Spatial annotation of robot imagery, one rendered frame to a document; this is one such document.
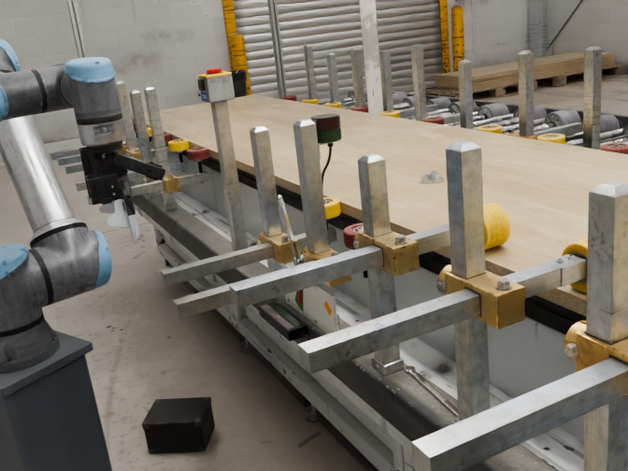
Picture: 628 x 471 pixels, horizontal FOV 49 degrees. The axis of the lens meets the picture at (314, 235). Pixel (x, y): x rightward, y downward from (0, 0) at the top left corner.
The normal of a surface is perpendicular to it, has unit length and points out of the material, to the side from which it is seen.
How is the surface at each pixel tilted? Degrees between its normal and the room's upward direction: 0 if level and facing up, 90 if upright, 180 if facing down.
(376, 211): 90
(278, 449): 0
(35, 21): 90
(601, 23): 90
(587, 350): 90
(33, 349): 70
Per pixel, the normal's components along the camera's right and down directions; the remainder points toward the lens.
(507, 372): -0.89, 0.23
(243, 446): -0.11, -0.94
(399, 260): 0.45, 0.23
